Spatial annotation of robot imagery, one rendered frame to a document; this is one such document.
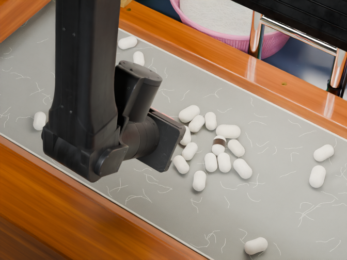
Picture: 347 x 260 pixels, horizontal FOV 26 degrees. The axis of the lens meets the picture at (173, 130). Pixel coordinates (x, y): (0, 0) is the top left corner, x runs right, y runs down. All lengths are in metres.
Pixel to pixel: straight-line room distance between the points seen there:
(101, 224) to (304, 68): 0.52
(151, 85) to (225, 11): 0.52
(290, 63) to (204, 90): 0.22
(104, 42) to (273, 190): 0.48
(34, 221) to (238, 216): 0.29
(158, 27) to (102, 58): 0.57
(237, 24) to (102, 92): 0.62
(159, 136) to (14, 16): 0.39
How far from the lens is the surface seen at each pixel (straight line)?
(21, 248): 1.14
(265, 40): 1.33
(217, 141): 1.15
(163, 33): 1.30
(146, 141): 0.97
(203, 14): 1.40
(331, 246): 1.09
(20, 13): 1.29
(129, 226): 1.06
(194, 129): 1.17
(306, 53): 1.42
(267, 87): 1.23
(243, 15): 1.39
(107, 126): 0.82
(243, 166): 1.13
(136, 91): 0.89
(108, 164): 0.86
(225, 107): 1.22
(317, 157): 1.16
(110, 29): 0.74
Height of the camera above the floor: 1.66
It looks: 51 degrees down
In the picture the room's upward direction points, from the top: straight up
